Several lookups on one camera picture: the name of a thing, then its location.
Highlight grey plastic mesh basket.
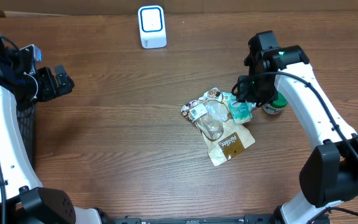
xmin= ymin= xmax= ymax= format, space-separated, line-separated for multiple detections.
xmin=17 ymin=105 xmax=35 ymax=168

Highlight cardboard backdrop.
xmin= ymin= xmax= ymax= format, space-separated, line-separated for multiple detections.
xmin=0 ymin=0 xmax=358 ymax=17

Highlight teal snack packet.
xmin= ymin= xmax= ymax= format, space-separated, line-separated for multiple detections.
xmin=222 ymin=92 xmax=237 ymax=101

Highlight green lid jar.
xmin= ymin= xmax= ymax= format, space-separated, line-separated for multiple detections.
xmin=262 ymin=92 xmax=288 ymax=114

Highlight brown beige snack pouch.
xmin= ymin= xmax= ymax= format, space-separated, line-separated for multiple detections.
xmin=180 ymin=88 xmax=255 ymax=166

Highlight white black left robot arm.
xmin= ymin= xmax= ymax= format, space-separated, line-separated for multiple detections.
xmin=0 ymin=34 xmax=109 ymax=223

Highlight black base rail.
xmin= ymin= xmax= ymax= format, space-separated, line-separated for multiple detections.
xmin=110 ymin=214 xmax=283 ymax=224

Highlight small teal tissue pack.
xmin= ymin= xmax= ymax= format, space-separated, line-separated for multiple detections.
xmin=229 ymin=100 xmax=253 ymax=126

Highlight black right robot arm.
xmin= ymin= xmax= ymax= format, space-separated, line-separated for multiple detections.
xmin=231 ymin=30 xmax=358 ymax=223

